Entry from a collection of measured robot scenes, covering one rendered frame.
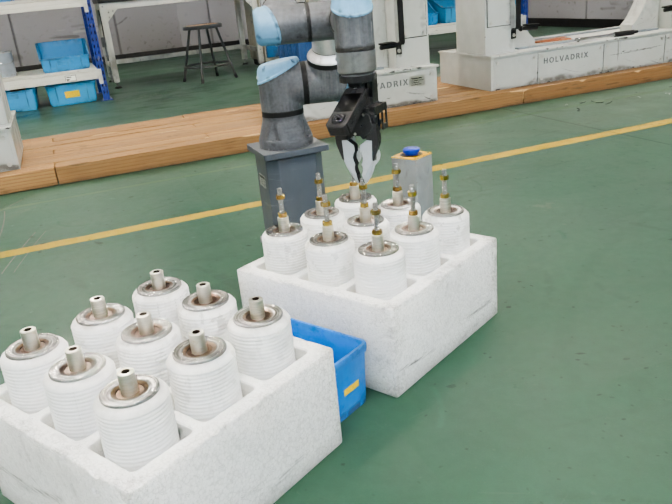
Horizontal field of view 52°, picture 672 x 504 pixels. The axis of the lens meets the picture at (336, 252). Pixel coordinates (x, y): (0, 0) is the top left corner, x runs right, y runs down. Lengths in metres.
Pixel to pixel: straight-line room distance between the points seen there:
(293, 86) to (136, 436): 1.20
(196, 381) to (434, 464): 0.40
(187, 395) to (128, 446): 0.11
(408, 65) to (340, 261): 2.52
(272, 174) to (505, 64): 2.29
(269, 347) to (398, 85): 2.74
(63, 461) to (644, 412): 0.90
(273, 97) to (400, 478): 1.12
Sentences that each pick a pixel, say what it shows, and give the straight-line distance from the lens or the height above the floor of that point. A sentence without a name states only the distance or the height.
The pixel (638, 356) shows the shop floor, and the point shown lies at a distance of 1.45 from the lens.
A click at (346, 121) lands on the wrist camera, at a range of 1.28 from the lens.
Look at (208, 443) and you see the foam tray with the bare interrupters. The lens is 0.95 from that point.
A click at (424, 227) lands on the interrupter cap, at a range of 1.36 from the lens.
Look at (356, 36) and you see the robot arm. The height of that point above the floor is 0.61.
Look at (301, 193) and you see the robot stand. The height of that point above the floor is 0.18.
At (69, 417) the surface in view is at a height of 0.20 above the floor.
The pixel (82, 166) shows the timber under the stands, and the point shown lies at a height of 0.06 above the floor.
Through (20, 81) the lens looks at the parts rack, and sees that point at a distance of 5.90.
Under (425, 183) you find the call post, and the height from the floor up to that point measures 0.25.
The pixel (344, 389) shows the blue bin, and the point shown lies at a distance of 1.22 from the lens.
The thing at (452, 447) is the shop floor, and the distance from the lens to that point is 1.17.
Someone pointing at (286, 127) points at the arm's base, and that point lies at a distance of 1.90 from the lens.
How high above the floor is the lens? 0.71
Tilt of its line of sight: 21 degrees down
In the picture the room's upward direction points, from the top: 6 degrees counter-clockwise
